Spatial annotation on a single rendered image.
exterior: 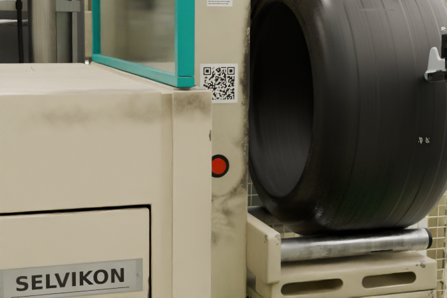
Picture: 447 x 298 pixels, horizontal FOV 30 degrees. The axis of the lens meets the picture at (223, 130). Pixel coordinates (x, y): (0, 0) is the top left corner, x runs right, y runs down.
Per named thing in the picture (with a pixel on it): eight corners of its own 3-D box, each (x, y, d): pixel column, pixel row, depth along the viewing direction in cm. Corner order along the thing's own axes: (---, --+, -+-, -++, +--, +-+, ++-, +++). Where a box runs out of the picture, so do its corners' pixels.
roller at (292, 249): (262, 249, 163) (269, 267, 160) (267, 234, 161) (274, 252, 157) (419, 237, 174) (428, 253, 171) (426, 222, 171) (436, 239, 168)
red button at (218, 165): (211, 174, 160) (211, 159, 160) (208, 173, 162) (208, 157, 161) (226, 173, 161) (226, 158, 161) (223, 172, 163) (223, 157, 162)
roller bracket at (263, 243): (267, 286, 155) (267, 234, 153) (205, 233, 192) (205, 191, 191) (283, 285, 156) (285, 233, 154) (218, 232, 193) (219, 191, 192)
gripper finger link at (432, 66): (427, 49, 150) (457, 45, 141) (428, 82, 150) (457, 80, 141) (412, 48, 149) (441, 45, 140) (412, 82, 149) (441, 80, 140)
